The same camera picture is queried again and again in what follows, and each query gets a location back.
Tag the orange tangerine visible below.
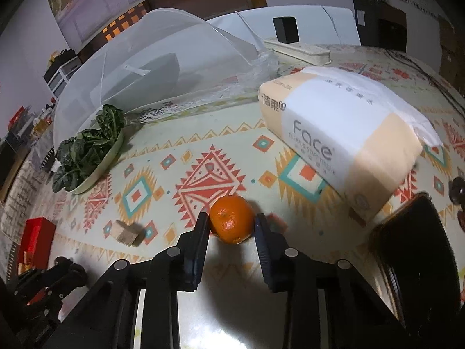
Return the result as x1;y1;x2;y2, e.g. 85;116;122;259
209;195;255;244

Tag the small wooden block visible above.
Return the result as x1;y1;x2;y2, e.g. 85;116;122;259
110;220;144;247

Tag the red open box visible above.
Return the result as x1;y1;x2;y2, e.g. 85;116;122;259
17;217;56;274

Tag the black tray at edge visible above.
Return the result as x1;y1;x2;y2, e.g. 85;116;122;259
370;192;464;348

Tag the plate of green spinach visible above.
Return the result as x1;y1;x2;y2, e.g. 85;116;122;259
52;104;125;192

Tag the Face tissue pack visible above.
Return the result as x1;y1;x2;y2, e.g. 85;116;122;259
259;66;442;221

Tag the white mesh food cover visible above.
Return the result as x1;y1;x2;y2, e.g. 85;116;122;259
53;9;278;145

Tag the white power strip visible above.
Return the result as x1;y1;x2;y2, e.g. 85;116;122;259
263;39;331;66

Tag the white drawer cabinet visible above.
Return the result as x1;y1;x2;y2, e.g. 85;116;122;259
43;57;82;100

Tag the small black speaker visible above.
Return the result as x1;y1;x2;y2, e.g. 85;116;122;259
273;17;300;44

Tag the black box on stand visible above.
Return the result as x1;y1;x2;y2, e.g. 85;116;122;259
353;0;407;52

